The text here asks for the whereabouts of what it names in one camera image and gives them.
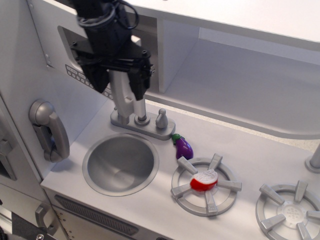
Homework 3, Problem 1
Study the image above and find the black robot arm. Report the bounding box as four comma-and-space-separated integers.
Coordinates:
70, 0, 154, 101

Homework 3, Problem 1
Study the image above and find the grey left stove burner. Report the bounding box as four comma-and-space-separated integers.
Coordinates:
170, 153, 242, 217

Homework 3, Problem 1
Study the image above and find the white microwave door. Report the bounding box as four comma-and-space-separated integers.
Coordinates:
26, 0, 161, 118

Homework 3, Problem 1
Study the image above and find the grey oven door handle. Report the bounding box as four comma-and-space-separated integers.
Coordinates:
34, 203, 58, 236

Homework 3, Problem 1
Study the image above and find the grey support pole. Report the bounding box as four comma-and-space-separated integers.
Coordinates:
304, 145, 320, 174

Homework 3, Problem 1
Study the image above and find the white upper shelf cabinet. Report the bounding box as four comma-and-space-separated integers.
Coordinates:
131, 0, 320, 140

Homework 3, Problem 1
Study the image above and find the purple toy eggplant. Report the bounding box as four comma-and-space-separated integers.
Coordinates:
171, 133, 194, 160

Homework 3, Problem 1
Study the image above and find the red white toy food slice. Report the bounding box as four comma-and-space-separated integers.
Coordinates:
189, 169, 219, 192

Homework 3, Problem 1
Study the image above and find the round metal sink bowl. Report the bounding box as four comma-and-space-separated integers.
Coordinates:
82, 133, 159, 197

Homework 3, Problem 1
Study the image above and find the grey stove burner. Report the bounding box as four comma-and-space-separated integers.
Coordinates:
170, 153, 242, 217
255, 180, 320, 240

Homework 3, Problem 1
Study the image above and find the grey fridge door handle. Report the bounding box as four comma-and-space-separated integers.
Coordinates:
0, 139, 12, 161

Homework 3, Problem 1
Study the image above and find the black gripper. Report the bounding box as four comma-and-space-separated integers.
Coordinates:
70, 17, 155, 101

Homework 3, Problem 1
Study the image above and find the grey right stove burner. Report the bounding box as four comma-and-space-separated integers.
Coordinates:
255, 180, 320, 240

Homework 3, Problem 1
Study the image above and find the grey toy faucet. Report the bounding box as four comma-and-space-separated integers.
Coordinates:
110, 97, 176, 141

